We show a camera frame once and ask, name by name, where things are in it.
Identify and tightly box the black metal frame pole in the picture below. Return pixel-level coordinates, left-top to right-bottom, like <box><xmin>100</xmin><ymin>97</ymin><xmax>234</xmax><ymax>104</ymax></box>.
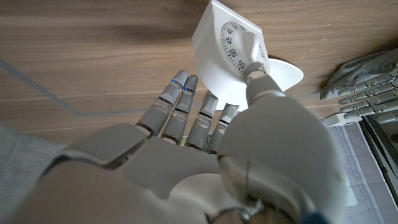
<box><xmin>359</xmin><ymin>115</ymin><xmax>398</xmax><ymax>208</ymax></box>

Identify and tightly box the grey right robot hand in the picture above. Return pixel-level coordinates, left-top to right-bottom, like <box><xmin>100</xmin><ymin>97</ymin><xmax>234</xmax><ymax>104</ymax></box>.
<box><xmin>0</xmin><ymin>61</ymin><xmax>349</xmax><ymax>224</ymax></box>

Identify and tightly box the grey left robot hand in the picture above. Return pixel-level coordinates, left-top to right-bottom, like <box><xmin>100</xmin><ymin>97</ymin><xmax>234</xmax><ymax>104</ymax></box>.
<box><xmin>337</xmin><ymin>67</ymin><xmax>398</xmax><ymax>124</ymax></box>

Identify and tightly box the grey cloth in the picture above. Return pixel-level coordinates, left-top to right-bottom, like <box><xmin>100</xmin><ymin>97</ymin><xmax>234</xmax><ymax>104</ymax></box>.
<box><xmin>320</xmin><ymin>47</ymin><xmax>398</xmax><ymax>100</ymax></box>

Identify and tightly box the white kitchen timer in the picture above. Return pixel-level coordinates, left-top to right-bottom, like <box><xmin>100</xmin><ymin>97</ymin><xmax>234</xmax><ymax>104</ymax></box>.
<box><xmin>192</xmin><ymin>0</ymin><xmax>271</xmax><ymax>111</ymax></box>

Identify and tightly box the white square paper plate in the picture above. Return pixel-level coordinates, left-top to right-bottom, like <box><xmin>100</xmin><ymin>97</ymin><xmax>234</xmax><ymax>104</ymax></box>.
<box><xmin>214</xmin><ymin>58</ymin><xmax>305</xmax><ymax>111</ymax></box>

